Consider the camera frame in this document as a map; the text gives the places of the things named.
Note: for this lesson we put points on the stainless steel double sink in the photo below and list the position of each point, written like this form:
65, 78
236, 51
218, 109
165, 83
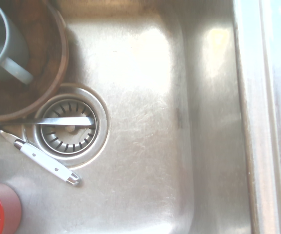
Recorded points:
143, 122

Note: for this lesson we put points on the metal sink drain strainer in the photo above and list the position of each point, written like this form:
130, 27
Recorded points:
57, 140

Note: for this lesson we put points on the brown wooden bowl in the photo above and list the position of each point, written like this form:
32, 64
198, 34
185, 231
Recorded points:
45, 61

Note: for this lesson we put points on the red cup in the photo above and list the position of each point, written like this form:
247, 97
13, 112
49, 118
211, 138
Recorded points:
6, 207

